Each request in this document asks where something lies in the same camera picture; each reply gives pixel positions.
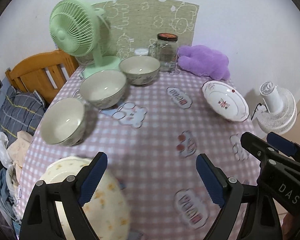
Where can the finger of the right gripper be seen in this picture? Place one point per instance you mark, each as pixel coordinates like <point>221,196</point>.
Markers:
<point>260,149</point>
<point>288,148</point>

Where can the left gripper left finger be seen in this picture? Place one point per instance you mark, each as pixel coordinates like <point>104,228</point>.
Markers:
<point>41,219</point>

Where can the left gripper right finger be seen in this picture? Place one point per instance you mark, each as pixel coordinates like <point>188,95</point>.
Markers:
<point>260,221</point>

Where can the white plate red rim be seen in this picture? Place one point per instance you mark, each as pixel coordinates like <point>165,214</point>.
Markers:
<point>225,100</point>

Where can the cream plate yellow flowers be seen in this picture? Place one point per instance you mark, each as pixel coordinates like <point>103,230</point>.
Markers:
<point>108,211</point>

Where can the floral ceramic bowl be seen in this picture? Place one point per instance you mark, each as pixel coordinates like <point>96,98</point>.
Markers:
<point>140,70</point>
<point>104,89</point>
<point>64,123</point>

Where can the white floor fan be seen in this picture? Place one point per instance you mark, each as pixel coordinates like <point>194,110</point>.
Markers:
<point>278,112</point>

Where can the white plastic bag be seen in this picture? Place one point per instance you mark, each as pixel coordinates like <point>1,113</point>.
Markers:
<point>4,155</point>

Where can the purple plush toy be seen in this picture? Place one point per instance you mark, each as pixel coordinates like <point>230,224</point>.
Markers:
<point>201,61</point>

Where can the blue plaid bedding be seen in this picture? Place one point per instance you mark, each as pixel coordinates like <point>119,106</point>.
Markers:
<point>21,112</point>

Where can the pink checkered tablecloth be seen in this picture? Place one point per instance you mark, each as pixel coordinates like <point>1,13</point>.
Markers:
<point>152,139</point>

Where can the glass jar black lid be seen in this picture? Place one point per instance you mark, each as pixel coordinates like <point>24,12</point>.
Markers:
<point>167,51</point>

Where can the small white lidded container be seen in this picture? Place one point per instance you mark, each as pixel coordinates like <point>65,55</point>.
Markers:
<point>141,52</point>

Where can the green desk fan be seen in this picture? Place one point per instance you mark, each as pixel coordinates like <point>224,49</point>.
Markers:
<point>75,27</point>

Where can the glass mug with handle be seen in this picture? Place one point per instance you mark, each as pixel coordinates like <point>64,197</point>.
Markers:
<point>153,50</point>

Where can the beige cartoon wall mat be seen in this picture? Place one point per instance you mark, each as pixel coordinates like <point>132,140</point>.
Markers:
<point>135,24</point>

